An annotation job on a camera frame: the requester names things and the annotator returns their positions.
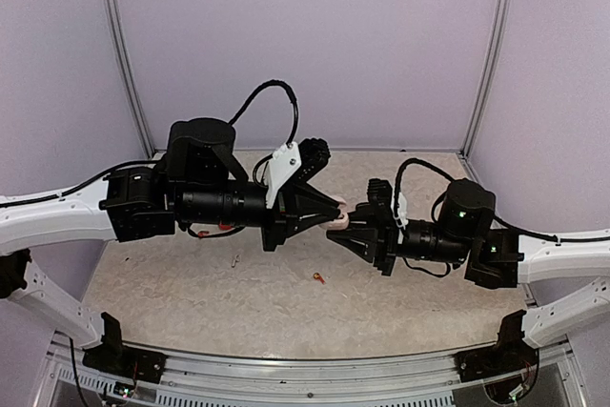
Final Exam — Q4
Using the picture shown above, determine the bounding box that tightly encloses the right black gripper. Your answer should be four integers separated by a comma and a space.
326, 205, 472, 277

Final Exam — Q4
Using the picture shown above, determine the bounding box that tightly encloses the pink earbud charging case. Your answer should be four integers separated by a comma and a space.
319, 195, 349, 231

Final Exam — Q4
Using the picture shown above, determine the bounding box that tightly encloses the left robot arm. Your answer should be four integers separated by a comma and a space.
1, 118, 348, 374

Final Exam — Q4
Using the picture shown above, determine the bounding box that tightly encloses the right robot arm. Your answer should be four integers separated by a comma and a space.
326, 179, 609, 373

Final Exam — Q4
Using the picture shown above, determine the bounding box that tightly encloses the red earbud with yellow tip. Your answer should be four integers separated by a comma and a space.
313, 273, 325, 284

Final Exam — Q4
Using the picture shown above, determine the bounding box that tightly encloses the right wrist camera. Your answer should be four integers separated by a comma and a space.
367, 178, 409, 229

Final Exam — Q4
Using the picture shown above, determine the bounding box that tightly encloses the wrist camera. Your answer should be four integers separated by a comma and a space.
367, 178, 409, 229
263, 138, 331, 209

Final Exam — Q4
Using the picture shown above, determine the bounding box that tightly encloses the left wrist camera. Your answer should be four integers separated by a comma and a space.
263, 138, 331, 209

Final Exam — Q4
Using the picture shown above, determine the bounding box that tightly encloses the right camera cable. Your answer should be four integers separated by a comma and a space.
394, 157, 454, 203

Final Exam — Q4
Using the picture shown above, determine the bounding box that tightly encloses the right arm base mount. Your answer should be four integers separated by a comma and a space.
454, 310, 539, 382

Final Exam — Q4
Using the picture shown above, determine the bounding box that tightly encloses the front aluminium rail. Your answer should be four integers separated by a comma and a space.
30, 334, 588, 406

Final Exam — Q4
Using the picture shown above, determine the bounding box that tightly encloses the right aluminium frame post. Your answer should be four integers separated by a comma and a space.
460, 0, 511, 162

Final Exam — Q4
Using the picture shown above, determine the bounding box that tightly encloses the aluminium frame post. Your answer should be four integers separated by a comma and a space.
103, 0, 155, 158
460, 0, 511, 162

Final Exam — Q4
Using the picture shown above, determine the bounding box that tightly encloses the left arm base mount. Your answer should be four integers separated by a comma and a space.
83, 312, 167, 384

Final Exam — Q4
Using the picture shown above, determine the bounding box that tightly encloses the left aluminium frame post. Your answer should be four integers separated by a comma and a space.
103, 0, 155, 158

